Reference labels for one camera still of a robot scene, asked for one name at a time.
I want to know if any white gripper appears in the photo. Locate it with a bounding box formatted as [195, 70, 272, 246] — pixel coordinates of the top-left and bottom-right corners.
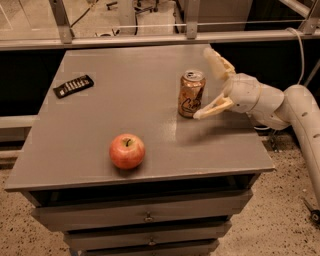
[193, 48, 266, 120]

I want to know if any orange soda can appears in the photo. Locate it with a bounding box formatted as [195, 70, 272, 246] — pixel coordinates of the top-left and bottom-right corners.
[178, 70, 206, 118]

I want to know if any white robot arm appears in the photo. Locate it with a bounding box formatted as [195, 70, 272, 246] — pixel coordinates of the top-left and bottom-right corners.
[193, 48, 320, 204]

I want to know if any red apple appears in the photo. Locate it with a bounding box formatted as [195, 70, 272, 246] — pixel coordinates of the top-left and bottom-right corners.
[109, 134, 146, 170]

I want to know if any top grey drawer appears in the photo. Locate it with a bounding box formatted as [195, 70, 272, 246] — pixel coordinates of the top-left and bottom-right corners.
[32, 189, 253, 231]

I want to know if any grey drawer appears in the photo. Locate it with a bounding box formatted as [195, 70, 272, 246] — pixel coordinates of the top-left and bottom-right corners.
[64, 221, 231, 251]
[32, 189, 253, 231]
[84, 240, 219, 256]

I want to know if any grey drawer cabinet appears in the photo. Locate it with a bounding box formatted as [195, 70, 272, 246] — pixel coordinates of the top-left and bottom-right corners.
[4, 43, 276, 256]

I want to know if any black remote control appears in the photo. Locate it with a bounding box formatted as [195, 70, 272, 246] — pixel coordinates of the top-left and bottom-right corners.
[53, 75, 94, 99]

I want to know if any black caster wheel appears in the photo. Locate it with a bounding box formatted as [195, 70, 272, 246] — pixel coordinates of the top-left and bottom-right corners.
[303, 199, 320, 225]

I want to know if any bottom grey drawer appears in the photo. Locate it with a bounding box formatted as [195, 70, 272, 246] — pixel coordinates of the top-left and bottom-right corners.
[84, 240, 219, 256]

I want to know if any middle grey drawer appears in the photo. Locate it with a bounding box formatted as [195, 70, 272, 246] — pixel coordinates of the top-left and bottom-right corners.
[64, 221, 231, 251]

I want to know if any white cable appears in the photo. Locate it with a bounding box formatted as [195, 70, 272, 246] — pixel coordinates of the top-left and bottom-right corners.
[254, 27, 306, 132]

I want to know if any metal railing frame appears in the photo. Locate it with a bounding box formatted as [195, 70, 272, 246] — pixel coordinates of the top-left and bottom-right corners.
[0, 0, 320, 51]

